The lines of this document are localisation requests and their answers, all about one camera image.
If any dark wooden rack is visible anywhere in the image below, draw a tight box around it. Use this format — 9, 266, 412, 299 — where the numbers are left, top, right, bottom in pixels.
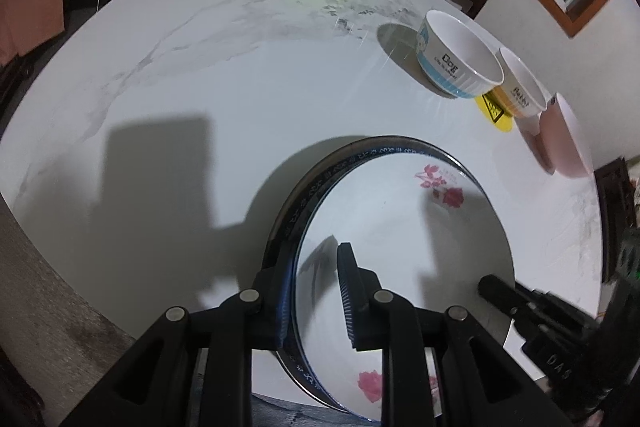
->
595, 157, 640, 283

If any white bowl with yellow base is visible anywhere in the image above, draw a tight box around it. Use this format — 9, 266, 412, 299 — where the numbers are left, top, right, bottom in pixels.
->
492, 47, 550, 120

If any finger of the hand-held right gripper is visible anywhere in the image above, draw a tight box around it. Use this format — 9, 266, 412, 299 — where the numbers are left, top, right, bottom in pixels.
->
477, 274, 598, 358

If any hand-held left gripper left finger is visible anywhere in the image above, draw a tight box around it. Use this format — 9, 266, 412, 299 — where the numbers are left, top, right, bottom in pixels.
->
59, 257, 296, 427

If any round yellow warning sticker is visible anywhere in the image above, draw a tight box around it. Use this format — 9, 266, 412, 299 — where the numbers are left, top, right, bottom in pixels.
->
474, 91, 516, 134

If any large blue floral plate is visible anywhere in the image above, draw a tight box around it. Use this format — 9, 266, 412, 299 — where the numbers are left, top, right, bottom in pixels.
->
261, 136, 516, 415

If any white plate with pink flowers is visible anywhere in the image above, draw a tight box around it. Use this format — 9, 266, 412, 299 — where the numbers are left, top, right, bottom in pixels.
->
292, 154, 516, 423

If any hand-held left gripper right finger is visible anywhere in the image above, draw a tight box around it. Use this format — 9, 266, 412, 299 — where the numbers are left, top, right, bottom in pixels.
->
336, 242, 573, 427

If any pink bowl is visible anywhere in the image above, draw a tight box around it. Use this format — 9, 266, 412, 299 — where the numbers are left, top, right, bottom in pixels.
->
517, 92, 596, 179

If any white bowl with blue base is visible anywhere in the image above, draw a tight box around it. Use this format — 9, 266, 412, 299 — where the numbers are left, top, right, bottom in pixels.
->
416, 9, 506, 100

